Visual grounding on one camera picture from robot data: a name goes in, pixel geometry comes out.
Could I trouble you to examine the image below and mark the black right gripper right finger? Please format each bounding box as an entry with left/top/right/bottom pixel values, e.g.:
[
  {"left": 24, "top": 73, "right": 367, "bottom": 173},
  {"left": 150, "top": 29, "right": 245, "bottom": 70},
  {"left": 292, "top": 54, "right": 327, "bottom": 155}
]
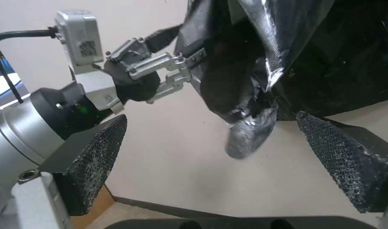
[{"left": 295, "top": 110, "right": 388, "bottom": 229}]

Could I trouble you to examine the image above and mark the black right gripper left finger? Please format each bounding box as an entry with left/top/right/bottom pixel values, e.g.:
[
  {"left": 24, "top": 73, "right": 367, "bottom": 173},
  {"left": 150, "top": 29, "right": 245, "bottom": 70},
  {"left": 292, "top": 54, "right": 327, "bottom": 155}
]
[{"left": 0, "top": 114, "right": 128, "bottom": 229}]

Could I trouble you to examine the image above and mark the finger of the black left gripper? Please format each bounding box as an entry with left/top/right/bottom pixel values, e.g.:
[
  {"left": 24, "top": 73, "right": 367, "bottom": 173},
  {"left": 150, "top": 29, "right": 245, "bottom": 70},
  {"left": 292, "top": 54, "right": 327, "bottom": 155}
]
[
  {"left": 126, "top": 47, "right": 207, "bottom": 105},
  {"left": 105, "top": 23, "right": 184, "bottom": 63}
]

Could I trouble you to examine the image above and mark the black plastic trash bag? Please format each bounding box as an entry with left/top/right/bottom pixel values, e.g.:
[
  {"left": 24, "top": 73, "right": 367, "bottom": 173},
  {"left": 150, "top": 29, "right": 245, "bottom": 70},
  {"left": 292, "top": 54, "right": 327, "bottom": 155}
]
[{"left": 174, "top": 0, "right": 388, "bottom": 161}]

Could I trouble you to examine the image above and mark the brown wooden board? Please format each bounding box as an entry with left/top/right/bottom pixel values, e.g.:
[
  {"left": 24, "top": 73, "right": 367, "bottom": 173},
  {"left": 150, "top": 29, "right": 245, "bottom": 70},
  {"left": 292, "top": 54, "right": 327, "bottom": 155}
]
[{"left": 70, "top": 183, "right": 116, "bottom": 228}]

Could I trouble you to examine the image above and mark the white and blue object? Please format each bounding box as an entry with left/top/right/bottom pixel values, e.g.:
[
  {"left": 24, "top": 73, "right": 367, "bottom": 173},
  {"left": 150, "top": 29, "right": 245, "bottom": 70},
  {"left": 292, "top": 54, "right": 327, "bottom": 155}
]
[{"left": 0, "top": 45, "right": 29, "bottom": 103}]

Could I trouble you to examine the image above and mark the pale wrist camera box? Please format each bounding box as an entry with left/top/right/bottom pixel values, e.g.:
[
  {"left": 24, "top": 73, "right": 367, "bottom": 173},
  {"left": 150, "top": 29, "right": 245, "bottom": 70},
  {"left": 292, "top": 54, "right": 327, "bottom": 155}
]
[{"left": 53, "top": 9, "right": 105, "bottom": 68}]

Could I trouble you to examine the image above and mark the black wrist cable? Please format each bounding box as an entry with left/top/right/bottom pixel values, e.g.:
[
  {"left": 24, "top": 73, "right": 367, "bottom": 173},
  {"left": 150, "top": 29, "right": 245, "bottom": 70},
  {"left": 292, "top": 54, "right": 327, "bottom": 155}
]
[{"left": 0, "top": 26, "right": 59, "bottom": 104}]

